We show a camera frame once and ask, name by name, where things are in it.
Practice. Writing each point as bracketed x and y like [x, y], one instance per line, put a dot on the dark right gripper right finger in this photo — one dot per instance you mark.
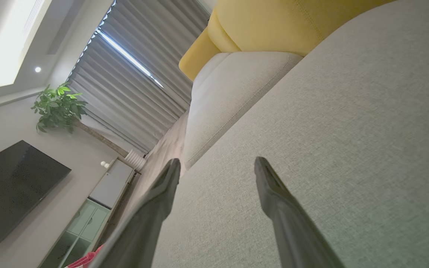
[292, 230]

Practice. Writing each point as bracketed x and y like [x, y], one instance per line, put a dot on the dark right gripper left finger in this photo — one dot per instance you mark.
[143, 230]

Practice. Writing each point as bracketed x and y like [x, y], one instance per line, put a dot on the red jersey shirt number 23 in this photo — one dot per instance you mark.
[86, 258]

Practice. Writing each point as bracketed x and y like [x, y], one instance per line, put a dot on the grey and green TV cabinet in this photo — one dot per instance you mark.
[99, 208]

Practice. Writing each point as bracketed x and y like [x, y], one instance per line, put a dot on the white ribbed plant pot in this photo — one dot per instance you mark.
[136, 160]

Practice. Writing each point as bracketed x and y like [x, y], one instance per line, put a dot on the small white ornament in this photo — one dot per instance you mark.
[104, 164]

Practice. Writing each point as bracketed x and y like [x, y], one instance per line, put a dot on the grey pleated curtain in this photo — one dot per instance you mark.
[125, 96]

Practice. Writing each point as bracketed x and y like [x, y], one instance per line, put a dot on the black flat television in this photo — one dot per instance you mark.
[13, 190]

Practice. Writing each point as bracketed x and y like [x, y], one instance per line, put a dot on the narrow grey sofa seat cushion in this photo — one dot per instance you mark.
[229, 96]

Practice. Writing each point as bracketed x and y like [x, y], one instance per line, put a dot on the green potted plant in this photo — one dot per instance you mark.
[58, 108]

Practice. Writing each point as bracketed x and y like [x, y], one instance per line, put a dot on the yellow sofa back cushion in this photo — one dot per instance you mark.
[281, 22]
[199, 56]

